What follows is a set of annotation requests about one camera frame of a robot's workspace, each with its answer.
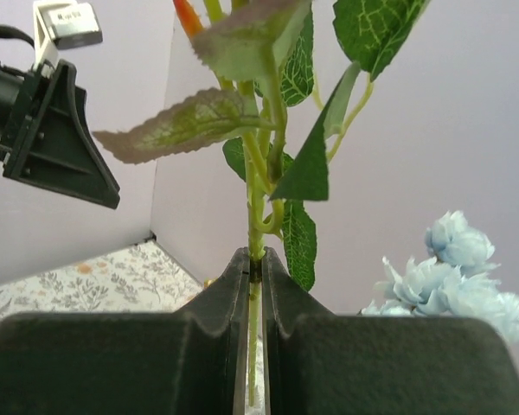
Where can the floral tablecloth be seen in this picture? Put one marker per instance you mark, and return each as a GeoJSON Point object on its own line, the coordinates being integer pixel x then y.
{"type": "Point", "coordinates": [141, 277]}

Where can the blue flower stem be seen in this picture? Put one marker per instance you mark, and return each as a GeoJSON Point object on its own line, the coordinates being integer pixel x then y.
{"type": "Point", "coordinates": [453, 281]}

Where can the white pink flower stem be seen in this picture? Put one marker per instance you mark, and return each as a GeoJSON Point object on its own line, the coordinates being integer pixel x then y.
{"type": "Point", "coordinates": [261, 54]}

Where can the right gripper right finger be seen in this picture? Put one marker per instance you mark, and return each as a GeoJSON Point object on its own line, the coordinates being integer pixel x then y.
{"type": "Point", "coordinates": [317, 362]}

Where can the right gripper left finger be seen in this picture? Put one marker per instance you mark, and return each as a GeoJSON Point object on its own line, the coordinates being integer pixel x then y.
{"type": "Point", "coordinates": [191, 361]}

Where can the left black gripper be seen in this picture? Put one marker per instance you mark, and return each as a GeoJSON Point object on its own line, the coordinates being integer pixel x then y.
{"type": "Point", "coordinates": [46, 142]}

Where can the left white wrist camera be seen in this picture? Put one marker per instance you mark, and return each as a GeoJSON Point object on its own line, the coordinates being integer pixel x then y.
{"type": "Point", "coordinates": [63, 25]}

